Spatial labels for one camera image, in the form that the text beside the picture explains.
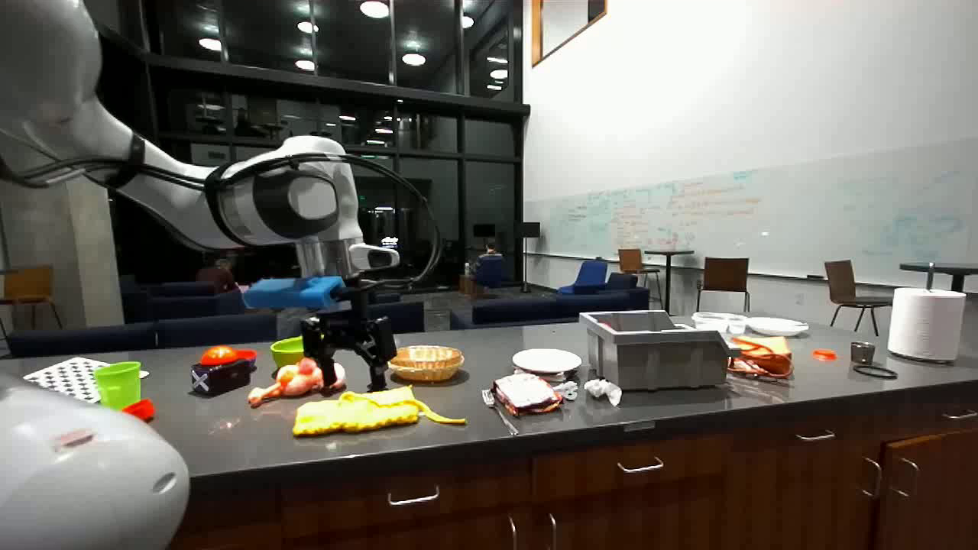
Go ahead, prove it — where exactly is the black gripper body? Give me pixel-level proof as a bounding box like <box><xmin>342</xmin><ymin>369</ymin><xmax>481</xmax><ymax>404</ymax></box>
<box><xmin>331</xmin><ymin>280</ymin><xmax>379</xmax><ymax>354</ymax></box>

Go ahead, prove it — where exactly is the packet of noodles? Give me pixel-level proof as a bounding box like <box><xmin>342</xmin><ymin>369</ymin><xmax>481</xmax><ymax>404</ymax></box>
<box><xmin>489</xmin><ymin>369</ymin><xmax>567</xmax><ymax>418</ymax></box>

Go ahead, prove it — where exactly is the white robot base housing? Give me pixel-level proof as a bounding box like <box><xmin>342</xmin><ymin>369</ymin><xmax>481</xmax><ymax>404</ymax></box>
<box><xmin>0</xmin><ymin>374</ymin><xmax>193</xmax><ymax>550</ymax></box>

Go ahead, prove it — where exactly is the orange bread packet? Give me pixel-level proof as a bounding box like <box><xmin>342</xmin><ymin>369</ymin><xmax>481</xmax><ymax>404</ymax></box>
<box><xmin>729</xmin><ymin>332</ymin><xmax>794</xmax><ymax>381</ymax></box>

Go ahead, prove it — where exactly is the green plastic bowl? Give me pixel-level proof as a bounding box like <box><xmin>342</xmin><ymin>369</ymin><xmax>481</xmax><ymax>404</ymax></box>
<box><xmin>268</xmin><ymin>332</ymin><xmax>310</xmax><ymax>371</ymax></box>

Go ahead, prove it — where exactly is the plush chicken toy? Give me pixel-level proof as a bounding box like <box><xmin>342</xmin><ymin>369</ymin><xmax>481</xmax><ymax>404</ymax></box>
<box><xmin>245</xmin><ymin>354</ymin><xmax>349</xmax><ymax>408</ymax></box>

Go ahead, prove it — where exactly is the wicker basket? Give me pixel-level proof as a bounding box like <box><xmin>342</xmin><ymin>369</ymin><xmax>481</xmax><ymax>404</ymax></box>
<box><xmin>385</xmin><ymin>342</ymin><xmax>467</xmax><ymax>384</ymax></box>

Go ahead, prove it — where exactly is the yellow knitted cloth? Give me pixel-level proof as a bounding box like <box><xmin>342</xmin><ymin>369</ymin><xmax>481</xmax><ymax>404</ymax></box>
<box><xmin>290</xmin><ymin>384</ymin><xmax>467</xmax><ymax>439</ymax></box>

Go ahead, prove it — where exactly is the orange plastic bowl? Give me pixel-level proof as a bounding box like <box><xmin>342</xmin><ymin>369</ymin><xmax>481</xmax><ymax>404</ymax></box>
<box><xmin>197</xmin><ymin>342</ymin><xmax>260</xmax><ymax>371</ymax></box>

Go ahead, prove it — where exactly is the black box with white cross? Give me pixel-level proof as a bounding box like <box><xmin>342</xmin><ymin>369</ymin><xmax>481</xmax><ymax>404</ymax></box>
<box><xmin>190</xmin><ymin>357</ymin><xmax>257</xmax><ymax>398</ymax></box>

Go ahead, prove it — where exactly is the seated person in blue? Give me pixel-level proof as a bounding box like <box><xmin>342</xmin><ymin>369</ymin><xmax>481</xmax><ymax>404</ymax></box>
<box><xmin>473</xmin><ymin>245</ymin><xmax>518</xmax><ymax>290</ymax></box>

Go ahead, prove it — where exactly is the white plate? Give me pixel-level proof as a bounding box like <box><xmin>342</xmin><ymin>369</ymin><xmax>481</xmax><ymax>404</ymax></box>
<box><xmin>510</xmin><ymin>344</ymin><xmax>585</xmax><ymax>380</ymax></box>

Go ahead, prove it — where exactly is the dark blue sofa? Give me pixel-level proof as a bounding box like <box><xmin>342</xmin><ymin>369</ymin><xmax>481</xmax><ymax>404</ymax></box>
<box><xmin>448</xmin><ymin>283</ymin><xmax>653</xmax><ymax>330</ymax></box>
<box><xmin>0</xmin><ymin>307</ymin><xmax>281</xmax><ymax>359</ymax></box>

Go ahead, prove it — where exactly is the small red object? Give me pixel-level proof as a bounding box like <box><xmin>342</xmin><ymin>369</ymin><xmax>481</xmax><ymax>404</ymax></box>
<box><xmin>122</xmin><ymin>395</ymin><xmax>162</xmax><ymax>424</ymax></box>

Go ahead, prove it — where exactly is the green plastic cup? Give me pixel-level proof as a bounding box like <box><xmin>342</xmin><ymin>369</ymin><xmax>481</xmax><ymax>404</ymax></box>
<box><xmin>93</xmin><ymin>357</ymin><xmax>146</xmax><ymax>411</ymax></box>

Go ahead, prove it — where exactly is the blue armchair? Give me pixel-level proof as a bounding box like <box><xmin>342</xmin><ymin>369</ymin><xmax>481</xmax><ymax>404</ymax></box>
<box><xmin>568</xmin><ymin>257</ymin><xmax>612</xmax><ymax>296</ymax></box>

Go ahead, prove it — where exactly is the white crumpled wrapper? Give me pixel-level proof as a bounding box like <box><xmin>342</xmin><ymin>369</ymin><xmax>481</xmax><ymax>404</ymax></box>
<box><xmin>582</xmin><ymin>374</ymin><xmax>623</xmax><ymax>408</ymax></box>

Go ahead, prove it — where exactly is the checkered cloth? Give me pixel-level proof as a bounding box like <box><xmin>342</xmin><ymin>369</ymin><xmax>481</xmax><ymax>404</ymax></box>
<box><xmin>21</xmin><ymin>354</ymin><xmax>150</xmax><ymax>407</ymax></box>

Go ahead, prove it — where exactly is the small wooden chair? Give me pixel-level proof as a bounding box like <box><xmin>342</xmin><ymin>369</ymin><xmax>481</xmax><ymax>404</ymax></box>
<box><xmin>617</xmin><ymin>245</ymin><xmax>647</xmax><ymax>280</ymax></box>

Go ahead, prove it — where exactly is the metal bin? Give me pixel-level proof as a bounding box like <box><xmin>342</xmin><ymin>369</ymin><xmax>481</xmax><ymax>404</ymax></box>
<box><xmin>578</xmin><ymin>306</ymin><xmax>733</xmax><ymax>395</ymax></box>

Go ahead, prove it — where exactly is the high round table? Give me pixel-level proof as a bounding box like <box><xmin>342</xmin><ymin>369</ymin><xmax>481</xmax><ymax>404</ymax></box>
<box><xmin>643</xmin><ymin>245</ymin><xmax>697</xmax><ymax>311</ymax></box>

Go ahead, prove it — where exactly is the white dish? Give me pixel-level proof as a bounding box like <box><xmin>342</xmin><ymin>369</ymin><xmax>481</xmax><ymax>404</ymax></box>
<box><xmin>690</xmin><ymin>307</ymin><xmax>751</xmax><ymax>336</ymax></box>
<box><xmin>747</xmin><ymin>315</ymin><xmax>811</xmax><ymax>340</ymax></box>

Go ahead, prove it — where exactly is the brown chair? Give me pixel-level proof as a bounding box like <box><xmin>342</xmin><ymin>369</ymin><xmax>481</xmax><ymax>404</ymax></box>
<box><xmin>822</xmin><ymin>257</ymin><xmax>896</xmax><ymax>336</ymax></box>
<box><xmin>699</xmin><ymin>257</ymin><xmax>751</xmax><ymax>315</ymax></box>

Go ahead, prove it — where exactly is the paper towel roll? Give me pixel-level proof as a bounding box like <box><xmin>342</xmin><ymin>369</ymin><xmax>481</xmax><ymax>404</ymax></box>
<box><xmin>885</xmin><ymin>286</ymin><xmax>968</xmax><ymax>364</ymax></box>

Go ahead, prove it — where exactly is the dark table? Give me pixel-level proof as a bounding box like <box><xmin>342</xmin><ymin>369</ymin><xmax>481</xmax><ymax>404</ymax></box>
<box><xmin>898</xmin><ymin>260</ymin><xmax>978</xmax><ymax>296</ymax></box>

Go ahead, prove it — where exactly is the blue wrist camera box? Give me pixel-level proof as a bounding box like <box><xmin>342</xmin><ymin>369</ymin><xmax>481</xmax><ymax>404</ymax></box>
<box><xmin>243</xmin><ymin>272</ymin><xmax>349</xmax><ymax>315</ymax></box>

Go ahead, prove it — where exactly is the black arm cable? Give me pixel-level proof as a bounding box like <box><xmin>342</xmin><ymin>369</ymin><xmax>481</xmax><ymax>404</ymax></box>
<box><xmin>342</xmin><ymin>148</ymin><xmax>448</xmax><ymax>286</ymax></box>

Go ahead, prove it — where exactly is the metal cabinet door handle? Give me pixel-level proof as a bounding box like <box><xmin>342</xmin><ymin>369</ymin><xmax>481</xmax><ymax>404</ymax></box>
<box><xmin>859</xmin><ymin>456</ymin><xmax>883</xmax><ymax>504</ymax></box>
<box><xmin>893</xmin><ymin>456</ymin><xmax>917</xmax><ymax>504</ymax></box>

